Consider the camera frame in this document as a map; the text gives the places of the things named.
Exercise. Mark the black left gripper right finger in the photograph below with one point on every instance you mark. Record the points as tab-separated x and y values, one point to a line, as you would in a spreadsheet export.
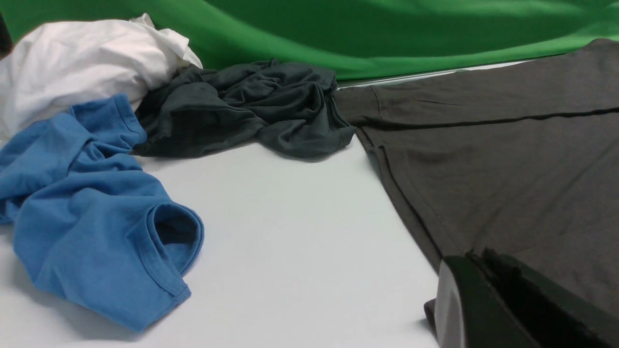
550	315

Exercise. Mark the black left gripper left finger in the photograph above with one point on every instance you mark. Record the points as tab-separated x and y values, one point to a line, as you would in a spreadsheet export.
469	313

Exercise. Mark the gray long-sleeve top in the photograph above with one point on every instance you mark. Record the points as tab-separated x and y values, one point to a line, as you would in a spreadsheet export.
522	159

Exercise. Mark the dark teal crumpled shirt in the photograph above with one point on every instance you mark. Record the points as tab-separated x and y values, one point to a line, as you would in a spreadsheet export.
288	107

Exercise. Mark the green backdrop cloth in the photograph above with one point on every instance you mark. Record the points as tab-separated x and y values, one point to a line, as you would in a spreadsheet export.
357	38

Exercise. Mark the blue crumpled t-shirt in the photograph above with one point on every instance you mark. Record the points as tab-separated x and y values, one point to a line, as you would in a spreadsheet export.
90	226

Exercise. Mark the white crumpled shirt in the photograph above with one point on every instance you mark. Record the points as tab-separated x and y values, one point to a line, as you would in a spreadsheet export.
66	63

